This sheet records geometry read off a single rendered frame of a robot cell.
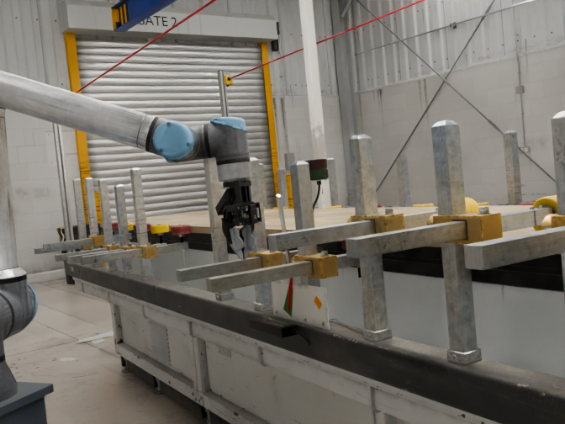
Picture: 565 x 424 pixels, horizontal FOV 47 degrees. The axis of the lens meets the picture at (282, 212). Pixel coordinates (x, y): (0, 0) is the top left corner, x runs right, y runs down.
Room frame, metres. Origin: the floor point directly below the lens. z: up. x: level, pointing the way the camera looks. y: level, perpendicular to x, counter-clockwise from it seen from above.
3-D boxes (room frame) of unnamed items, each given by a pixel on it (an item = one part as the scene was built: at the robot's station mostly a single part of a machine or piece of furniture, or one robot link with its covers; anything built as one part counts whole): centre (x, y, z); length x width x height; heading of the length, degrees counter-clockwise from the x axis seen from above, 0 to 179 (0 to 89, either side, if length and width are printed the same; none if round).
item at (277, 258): (1.81, 0.06, 0.84); 0.13 x 0.06 x 0.05; 31
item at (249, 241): (1.75, 0.10, 0.90); 0.06 x 0.03 x 0.09; 31
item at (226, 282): (1.55, -0.01, 0.84); 0.43 x 0.03 x 0.04; 121
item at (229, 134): (1.75, 0.12, 1.18); 0.10 x 0.09 x 0.12; 89
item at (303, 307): (1.63, -0.02, 0.75); 0.26 x 0.01 x 0.10; 31
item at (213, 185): (2.06, 0.21, 0.93); 0.05 x 0.04 x 0.45; 31
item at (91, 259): (2.64, 0.60, 0.82); 0.43 x 0.03 x 0.04; 121
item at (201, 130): (1.74, 0.23, 1.18); 0.12 x 0.12 x 0.09; 89
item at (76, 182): (3.55, 1.09, 0.93); 0.03 x 0.03 x 0.48; 31
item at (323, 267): (1.60, -0.07, 0.85); 0.13 x 0.06 x 0.05; 31
